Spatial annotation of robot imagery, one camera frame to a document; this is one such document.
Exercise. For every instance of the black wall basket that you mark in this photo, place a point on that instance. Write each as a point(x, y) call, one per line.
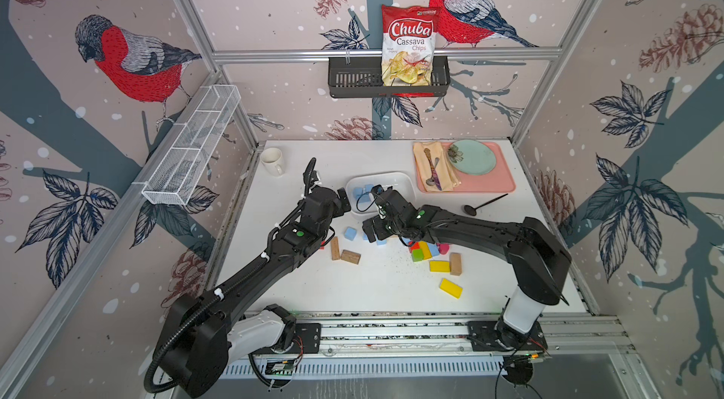
point(361, 77)

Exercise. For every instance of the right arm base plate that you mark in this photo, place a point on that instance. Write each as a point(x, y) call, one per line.
point(486, 337)

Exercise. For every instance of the beige cloth napkin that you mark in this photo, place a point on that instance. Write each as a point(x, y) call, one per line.
point(447, 175)

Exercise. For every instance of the wooden block right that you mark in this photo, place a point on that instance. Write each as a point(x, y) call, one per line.
point(455, 261)

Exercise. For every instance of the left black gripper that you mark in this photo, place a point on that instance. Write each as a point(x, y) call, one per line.
point(338, 208)

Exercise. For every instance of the Chuba cassava chips bag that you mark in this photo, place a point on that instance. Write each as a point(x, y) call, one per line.
point(409, 38)

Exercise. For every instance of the yellow block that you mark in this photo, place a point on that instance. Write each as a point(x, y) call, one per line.
point(443, 267)
point(451, 288)

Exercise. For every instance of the metal spoon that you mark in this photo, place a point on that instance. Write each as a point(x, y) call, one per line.
point(433, 180)

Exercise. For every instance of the yellow block front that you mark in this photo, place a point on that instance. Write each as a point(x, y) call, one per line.
point(451, 288)

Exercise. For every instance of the long wooden block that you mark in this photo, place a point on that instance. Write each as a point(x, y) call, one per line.
point(334, 249)

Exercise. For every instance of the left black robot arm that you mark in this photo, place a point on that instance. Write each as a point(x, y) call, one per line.
point(193, 349)

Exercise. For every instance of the green ceramic plate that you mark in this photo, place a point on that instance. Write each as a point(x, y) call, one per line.
point(471, 157)

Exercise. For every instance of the white ceramic serving dish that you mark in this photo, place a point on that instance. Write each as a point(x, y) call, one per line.
point(398, 181)

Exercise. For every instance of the green block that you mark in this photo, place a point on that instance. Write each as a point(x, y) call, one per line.
point(417, 255)

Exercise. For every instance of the brown wooden block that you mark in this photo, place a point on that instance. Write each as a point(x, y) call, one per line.
point(351, 257)

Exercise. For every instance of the white wire wall basket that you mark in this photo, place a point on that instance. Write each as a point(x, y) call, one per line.
point(181, 168)

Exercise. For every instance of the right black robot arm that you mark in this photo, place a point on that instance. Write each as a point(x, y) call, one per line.
point(539, 261)

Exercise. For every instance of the pink plastic tray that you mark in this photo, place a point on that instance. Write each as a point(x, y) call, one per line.
point(499, 180)

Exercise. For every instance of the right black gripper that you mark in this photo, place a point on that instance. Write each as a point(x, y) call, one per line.
point(374, 225)

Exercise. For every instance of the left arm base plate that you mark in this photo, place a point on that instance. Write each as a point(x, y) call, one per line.
point(302, 339)

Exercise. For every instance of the white ceramic mug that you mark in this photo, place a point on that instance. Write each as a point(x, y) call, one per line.
point(273, 161)

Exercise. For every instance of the yellow block middle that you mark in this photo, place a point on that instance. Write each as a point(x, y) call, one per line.
point(443, 267)

